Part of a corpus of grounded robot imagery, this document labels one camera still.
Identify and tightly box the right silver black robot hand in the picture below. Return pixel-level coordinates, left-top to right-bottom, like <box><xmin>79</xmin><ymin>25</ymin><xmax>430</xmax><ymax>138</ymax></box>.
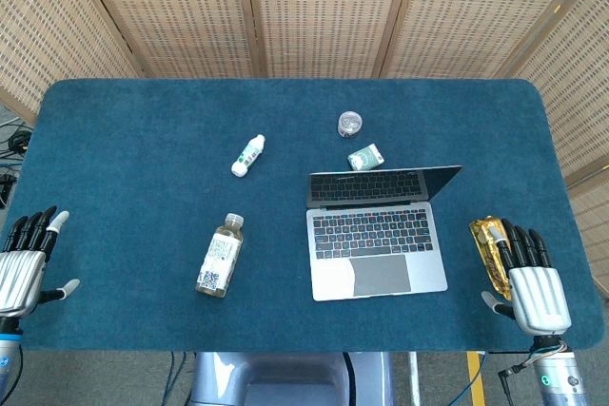
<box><xmin>481</xmin><ymin>219</ymin><xmax>572</xmax><ymax>336</ymax></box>

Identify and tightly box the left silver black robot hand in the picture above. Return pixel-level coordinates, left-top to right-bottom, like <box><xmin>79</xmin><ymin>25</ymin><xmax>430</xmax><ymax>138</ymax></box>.
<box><xmin>0</xmin><ymin>205</ymin><xmax>81</xmax><ymax>319</ymax></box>

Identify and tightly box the silver laptop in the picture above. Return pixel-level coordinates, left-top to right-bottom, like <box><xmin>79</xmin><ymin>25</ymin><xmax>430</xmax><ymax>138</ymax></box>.
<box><xmin>304</xmin><ymin>164</ymin><xmax>463</xmax><ymax>302</ymax></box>

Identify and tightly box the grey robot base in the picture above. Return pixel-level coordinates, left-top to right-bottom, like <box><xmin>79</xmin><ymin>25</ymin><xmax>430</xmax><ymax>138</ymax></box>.
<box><xmin>187</xmin><ymin>351</ymin><xmax>395</xmax><ymax>406</ymax></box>

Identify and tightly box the clear drink bottle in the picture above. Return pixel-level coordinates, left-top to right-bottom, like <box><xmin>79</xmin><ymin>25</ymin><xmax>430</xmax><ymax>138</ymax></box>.
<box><xmin>194</xmin><ymin>213</ymin><xmax>246</xmax><ymax>300</ymax></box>

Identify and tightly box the small white green bottle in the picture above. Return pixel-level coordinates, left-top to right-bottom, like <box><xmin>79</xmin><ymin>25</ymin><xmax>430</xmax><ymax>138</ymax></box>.
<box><xmin>230</xmin><ymin>134</ymin><xmax>266</xmax><ymax>178</ymax></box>

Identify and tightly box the gold foil snack packet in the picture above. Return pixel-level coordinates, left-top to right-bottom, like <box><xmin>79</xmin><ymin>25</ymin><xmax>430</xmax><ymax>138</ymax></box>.
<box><xmin>468</xmin><ymin>217</ymin><xmax>514</xmax><ymax>301</ymax></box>

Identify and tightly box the yellow floor tape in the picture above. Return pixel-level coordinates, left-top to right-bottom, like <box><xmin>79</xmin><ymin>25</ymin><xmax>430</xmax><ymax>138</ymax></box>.
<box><xmin>465</xmin><ymin>351</ymin><xmax>487</xmax><ymax>406</ymax></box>

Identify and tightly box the white table leg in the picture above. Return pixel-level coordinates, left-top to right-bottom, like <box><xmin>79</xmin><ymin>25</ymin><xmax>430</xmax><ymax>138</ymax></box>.
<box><xmin>407</xmin><ymin>351</ymin><xmax>422</xmax><ymax>406</ymax></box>

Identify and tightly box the blue table mat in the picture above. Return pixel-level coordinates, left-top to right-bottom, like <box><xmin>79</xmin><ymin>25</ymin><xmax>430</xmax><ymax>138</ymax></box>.
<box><xmin>1</xmin><ymin>77</ymin><xmax>605</xmax><ymax>354</ymax></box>

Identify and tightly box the green white tissue pack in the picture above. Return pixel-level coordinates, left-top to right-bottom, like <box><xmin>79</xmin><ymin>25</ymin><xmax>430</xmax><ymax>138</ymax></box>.
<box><xmin>346</xmin><ymin>144</ymin><xmax>385</xmax><ymax>171</ymax></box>

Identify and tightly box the clear plastic cup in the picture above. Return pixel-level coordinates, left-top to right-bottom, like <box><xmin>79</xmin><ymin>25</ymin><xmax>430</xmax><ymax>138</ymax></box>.
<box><xmin>337</xmin><ymin>111</ymin><xmax>363</xmax><ymax>139</ymax></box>

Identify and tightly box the woven bamboo folding screen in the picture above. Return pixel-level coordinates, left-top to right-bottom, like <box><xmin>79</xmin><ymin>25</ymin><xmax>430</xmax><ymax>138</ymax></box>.
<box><xmin>0</xmin><ymin>0</ymin><xmax>609</xmax><ymax>312</ymax></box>

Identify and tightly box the black cable bundle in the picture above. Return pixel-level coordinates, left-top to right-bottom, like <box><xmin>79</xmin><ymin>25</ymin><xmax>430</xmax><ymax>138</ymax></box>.
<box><xmin>0</xmin><ymin>120</ymin><xmax>34</xmax><ymax>210</ymax></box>

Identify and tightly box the blue cable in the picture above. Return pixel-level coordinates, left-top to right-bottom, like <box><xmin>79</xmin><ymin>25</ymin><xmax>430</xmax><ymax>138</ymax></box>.
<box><xmin>164</xmin><ymin>351</ymin><xmax>187</xmax><ymax>406</ymax></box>

